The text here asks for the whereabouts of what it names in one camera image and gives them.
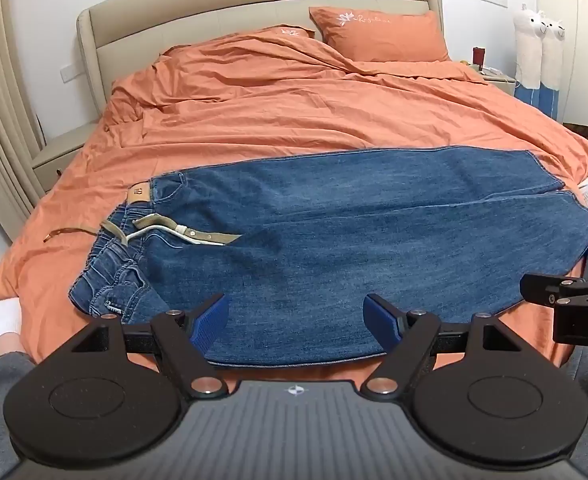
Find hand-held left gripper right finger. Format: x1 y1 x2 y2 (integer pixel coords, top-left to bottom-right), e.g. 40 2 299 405
360 293 521 402

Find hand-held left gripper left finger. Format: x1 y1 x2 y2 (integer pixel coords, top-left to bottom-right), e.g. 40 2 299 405
72 293 232 402

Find blue denim pants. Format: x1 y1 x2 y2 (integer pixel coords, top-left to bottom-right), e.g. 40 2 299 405
68 145 588 368

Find khaki belt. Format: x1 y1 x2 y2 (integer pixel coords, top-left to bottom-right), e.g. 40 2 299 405
42 213 243 249

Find white alpaca plush toy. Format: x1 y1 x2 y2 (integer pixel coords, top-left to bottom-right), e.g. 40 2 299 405
512 3 546 105
539 12 568 122

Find pale wooden nightstand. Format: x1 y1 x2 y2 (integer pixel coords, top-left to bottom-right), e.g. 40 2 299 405
476 66 519 95

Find orange duvet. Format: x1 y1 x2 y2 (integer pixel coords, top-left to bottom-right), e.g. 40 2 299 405
0 34 588 396

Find cream wardrobe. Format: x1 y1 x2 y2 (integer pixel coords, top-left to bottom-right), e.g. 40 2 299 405
535 0 588 131

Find beige padded nightstand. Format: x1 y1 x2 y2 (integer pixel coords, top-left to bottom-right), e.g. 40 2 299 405
32 122 99 194

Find large orange pillow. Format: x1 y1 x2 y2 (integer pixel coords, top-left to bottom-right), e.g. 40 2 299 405
308 6 451 64

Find beige curtain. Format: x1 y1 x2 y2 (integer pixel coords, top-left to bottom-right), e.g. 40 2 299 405
0 0 47 243

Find flat orange pillow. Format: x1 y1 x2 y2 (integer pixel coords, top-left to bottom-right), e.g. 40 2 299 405
259 24 317 42

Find beige padded headboard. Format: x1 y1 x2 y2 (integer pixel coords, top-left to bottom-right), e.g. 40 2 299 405
76 0 445 111

